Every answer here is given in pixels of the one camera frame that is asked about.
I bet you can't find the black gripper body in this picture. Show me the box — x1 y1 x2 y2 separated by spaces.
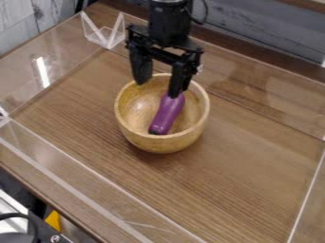
127 0 203 65

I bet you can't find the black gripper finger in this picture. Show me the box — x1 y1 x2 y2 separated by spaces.
167 61 197 99
130 47 153 85

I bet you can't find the purple toy eggplant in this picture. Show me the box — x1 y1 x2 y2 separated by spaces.
149 93 186 135

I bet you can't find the brown wooden bowl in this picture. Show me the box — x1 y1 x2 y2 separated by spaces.
114 73 211 154

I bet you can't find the yellow black device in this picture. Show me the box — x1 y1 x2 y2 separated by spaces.
24 210 75 243

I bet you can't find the clear acrylic corner bracket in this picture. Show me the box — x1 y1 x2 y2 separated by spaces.
80 11 126 49

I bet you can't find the clear acrylic tray wall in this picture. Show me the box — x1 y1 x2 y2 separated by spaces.
0 115 206 243

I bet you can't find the black cable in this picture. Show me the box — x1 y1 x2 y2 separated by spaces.
0 212 46 236

